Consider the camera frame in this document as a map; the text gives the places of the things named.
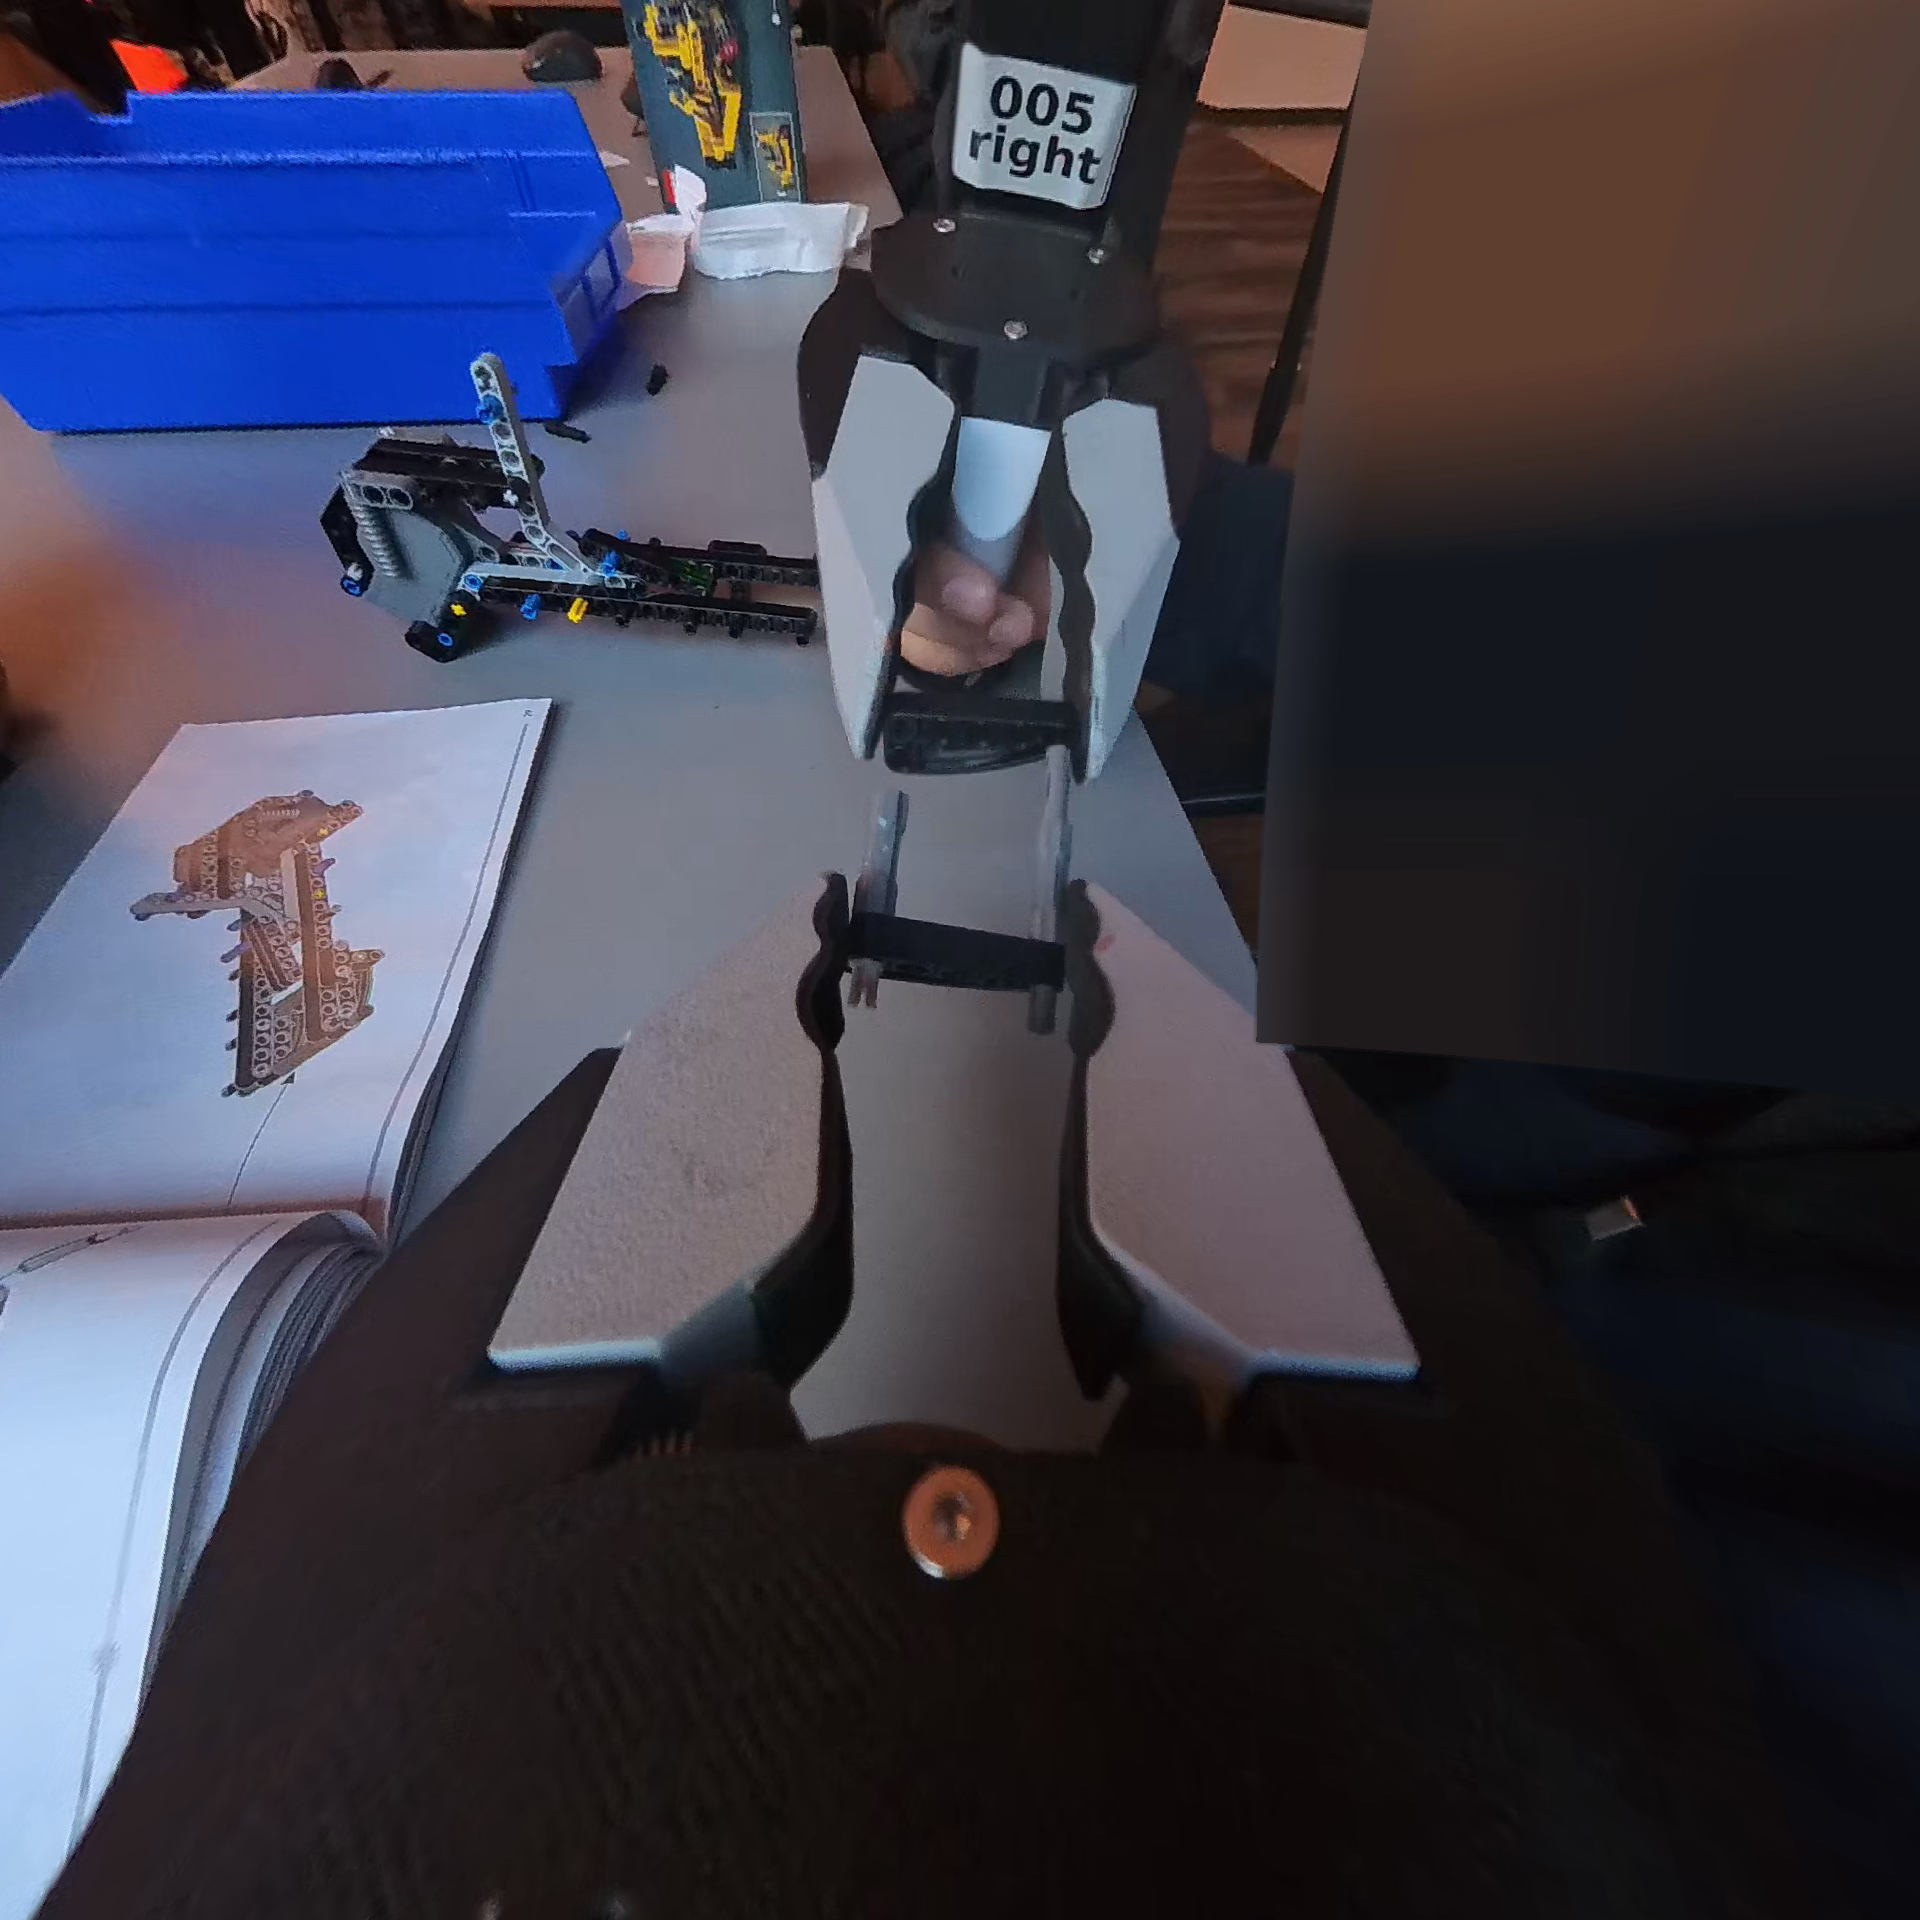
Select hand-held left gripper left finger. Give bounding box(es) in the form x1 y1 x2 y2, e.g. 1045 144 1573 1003
490 874 858 1396

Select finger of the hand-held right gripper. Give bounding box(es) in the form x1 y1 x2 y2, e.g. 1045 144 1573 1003
1050 392 1182 783
810 349 963 762

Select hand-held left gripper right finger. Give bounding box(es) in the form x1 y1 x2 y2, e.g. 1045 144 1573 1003
1055 878 1421 1400

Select black lego beam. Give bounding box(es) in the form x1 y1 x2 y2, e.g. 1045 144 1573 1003
878 702 1075 778

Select grey and black lego frame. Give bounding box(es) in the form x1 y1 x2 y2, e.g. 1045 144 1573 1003
848 747 1079 1038

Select dark lego box yellow machine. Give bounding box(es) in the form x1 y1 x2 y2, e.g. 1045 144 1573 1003
620 0 812 213

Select partly built lego vehicle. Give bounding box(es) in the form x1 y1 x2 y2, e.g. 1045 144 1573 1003
319 352 826 664

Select person's right hand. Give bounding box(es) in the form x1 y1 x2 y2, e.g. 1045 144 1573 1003
901 544 1040 676

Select white crumpled plastic bag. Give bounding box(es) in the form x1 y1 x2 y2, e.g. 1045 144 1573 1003
692 198 874 282

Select white instruction booklet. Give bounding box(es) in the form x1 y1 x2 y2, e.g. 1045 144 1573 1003
0 698 552 1884

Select person's torso in dark clothing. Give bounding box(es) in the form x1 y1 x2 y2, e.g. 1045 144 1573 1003
1288 1050 1920 1920

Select blue plastic bin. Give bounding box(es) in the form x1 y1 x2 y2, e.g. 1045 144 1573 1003
0 87 636 437

